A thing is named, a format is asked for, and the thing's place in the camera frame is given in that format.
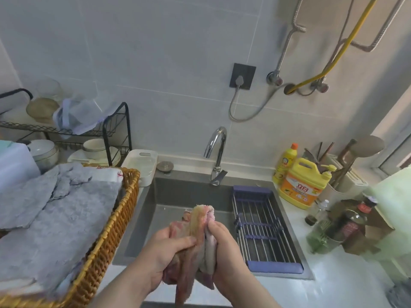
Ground person's left hand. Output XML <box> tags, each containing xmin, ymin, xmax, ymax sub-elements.
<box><xmin>136</xmin><ymin>226</ymin><xmax>197</xmax><ymax>295</ymax></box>

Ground person's right hand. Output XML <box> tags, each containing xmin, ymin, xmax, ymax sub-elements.
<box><xmin>207</xmin><ymin>220</ymin><xmax>258</xmax><ymax>306</ymax></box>

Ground pink dish cloth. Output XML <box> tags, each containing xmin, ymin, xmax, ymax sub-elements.
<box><xmin>162</xmin><ymin>204</ymin><xmax>219</xmax><ymax>307</ymax></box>

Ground white countertop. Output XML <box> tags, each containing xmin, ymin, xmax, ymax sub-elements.
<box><xmin>96</xmin><ymin>154</ymin><xmax>411</xmax><ymax>308</ymax></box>

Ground orange woven basket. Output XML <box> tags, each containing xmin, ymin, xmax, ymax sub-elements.
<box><xmin>0</xmin><ymin>166</ymin><xmax>141</xmax><ymax>308</ymax></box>

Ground dark sink drain basket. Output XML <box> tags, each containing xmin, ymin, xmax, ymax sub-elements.
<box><xmin>232</xmin><ymin>185</ymin><xmax>304</xmax><ymax>274</ymax></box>

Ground steel sink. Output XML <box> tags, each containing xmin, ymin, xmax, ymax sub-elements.
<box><xmin>112</xmin><ymin>171</ymin><xmax>315</xmax><ymax>280</ymax></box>

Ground green tinted ribbed glass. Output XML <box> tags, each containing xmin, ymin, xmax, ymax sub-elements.
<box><xmin>306</xmin><ymin>218</ymin><xmax>334</xmax><ymax>254</ymax></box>

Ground small dark liquid spray bottle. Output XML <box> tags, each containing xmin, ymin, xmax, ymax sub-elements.
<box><xmin>304</xmin><ymin>199</ymin><xmax>330</xmax><ymax>227</ymax></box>

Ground grey white cloth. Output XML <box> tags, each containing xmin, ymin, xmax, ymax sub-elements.
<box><xmin>0</xmin><ymin>162</ymin><xmax>124</xmax><ymax>296</ymax></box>

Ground yellow detergent bottle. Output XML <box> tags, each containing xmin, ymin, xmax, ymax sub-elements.
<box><xmin>277</xmin><ymin>157</ymin><xmax>337</xmax><ymax>210</ymax></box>

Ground orange cap yellow bottle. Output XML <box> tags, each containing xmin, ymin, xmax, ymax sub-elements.
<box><xmin>272</xmin><ymin>143</ymin><xmax>299</xmax><ymax>187</ymax></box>

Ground white plate stack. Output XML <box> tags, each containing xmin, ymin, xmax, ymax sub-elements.
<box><xmin>67</xmin><ymin>147</ymin><xmax>121</xmax><ymax>167</ymax></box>

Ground white ceramic bowl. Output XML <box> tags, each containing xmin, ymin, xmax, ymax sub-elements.
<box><xmin>83</xmin><ymin>139</ymin><xmax>110</xmax><ymax>154</ymax></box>

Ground dark sauce bottle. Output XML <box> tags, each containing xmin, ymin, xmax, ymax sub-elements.
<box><xmin>326</xmin><ymin>195</ymin><xmax>378</xmax><ymax>244</ymax></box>

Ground chrome faucet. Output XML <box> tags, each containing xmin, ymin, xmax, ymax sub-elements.
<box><xmin>204</xmin><ymin>126</ymin><xmax>229</xmax><ymax>187</ymax></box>

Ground small brown cardboard box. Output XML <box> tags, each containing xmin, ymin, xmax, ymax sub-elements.
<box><xmin>334</xmin><ymin>198</ymin><xmax>396</xmax><ymax>255</ymax></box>

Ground white lidded pot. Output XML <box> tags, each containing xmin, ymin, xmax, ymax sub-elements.
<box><xmin>27</xmin><ymin>139</ymin><xmax>60</xmax><ymax>174</ymax></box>

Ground pale blue plastic bag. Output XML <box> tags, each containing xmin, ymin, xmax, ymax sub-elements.
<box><xmin>53</xmin><ymin>98</ymin><xmax>121</xmax><ymax>135</ymax></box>

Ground white microwave oven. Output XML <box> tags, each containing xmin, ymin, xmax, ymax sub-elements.
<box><xmin>0</xmin><ymin>140</ymin><xmax>41</xmax><ymax>190</ymax></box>

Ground pale green cutting board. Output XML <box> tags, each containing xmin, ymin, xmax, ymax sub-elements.
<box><xmin>364</xmin><ymin>166</ymin><xmax>411</xmax><ymax>279</ymax></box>

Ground beige spatula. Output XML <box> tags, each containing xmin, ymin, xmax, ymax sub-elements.
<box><xmin>331</xmin><ymin>135</ymin><xmax>385</xmax><ymax>187</ymax></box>

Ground black wire rack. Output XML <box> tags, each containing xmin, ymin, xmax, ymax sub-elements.
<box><xmin>0</xmin><ymin>89</ymin><xmax>133</xmax><ymax>167</ymax></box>

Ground grey power cable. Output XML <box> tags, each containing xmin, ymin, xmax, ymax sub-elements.
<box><xmin>228</xmin><ymin>77</ymin><xmax>295</xmax><ymax>122</ymax></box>

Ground dark wall socket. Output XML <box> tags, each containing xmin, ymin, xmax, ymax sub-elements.
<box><xmin>229</xmin><ymin>63</ymin><xmax>257</xmax><ymax>90</ymax></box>

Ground white window frame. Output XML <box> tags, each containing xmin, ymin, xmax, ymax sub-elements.
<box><xmin>372</xmin><ymin>124</ymin><xmax>411</xmax><ymax>177</ymax></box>

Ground metal flexible hose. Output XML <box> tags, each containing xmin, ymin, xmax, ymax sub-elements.
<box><xmin>298</xmin><ymin>0</ymin><xmax>407</xmax><ymax>95</ymax></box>
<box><xmin>266</xmin><ymin>0</ymin><xmax>307</xmax><ymax>86</ymax></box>

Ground yellow gas hose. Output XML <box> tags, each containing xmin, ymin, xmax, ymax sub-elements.
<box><xmin>284</xmin><ymin>0</ymin><xmax>380</xmax><ymax>95</ymax></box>

